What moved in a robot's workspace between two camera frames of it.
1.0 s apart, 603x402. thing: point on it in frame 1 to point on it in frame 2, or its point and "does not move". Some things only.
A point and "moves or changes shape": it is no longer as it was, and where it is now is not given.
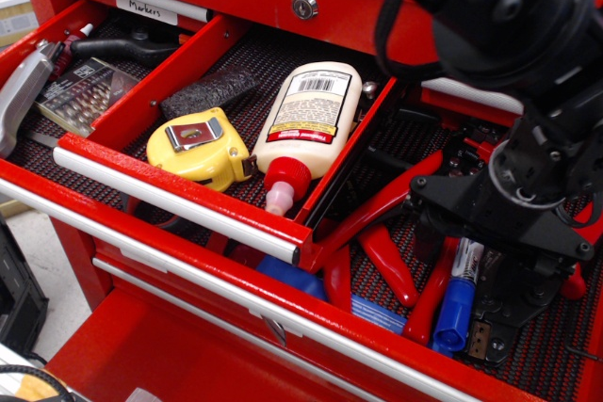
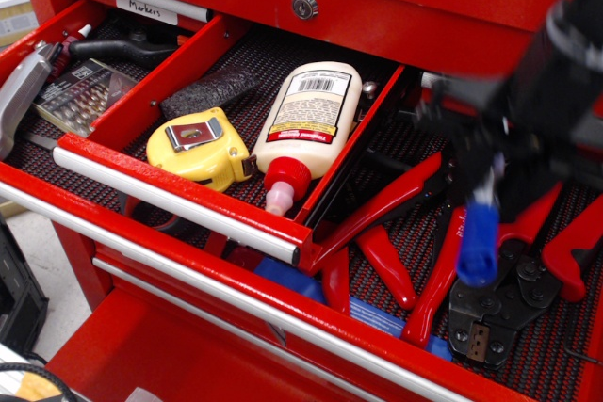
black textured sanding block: [216, 90] does not move
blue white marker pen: [454, 316] moves or changes shape
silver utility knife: [18, 91] does not move
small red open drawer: [239, 132] does not move
